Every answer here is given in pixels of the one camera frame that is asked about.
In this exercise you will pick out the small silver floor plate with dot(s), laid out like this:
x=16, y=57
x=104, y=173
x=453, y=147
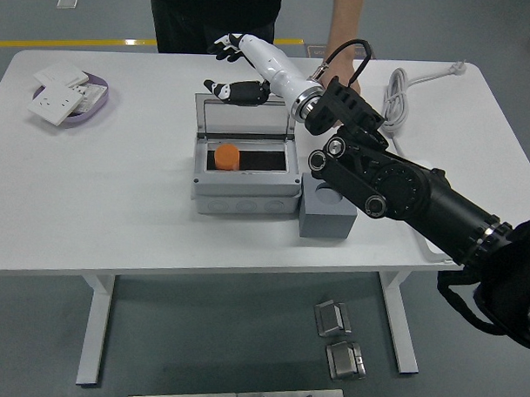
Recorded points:
x=67, y=3

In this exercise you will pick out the person's left hand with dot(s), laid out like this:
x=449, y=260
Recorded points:
x=341, y=70

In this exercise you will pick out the person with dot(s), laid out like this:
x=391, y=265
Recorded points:
x=210, y=13

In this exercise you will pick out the grey cube with round hole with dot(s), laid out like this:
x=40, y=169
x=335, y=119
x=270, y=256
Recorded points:
x=325, y=218

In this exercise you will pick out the white power strip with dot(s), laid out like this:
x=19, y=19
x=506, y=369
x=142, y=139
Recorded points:
x=433, y=255

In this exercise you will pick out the white table leg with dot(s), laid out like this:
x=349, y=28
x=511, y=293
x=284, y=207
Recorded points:
x=96, y=332
x=401, y=334

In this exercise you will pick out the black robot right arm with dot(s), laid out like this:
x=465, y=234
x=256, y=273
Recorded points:
x=400, y=186

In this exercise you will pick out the grey junction box clear lid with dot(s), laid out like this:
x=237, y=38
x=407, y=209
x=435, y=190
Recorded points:
x=243, y=191

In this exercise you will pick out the plain white wall plate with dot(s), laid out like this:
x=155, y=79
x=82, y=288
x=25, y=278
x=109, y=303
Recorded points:
x=60, y=74

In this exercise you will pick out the white wall socket plate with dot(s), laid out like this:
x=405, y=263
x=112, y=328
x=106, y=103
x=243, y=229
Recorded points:
x=55, y=104

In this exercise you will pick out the orange cylinder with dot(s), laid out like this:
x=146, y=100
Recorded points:
x=226, y=158

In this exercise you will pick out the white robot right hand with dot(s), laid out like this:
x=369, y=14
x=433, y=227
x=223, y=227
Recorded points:
x=274, y=70

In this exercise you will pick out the small metal clamp block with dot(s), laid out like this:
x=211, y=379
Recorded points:
x=328, y=318
x=344, y=362

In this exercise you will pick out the person's left forearm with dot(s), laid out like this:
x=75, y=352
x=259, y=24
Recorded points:
x=345, y=22

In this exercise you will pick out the purple oval tray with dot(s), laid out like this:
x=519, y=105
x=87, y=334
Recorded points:
x=94, y=112

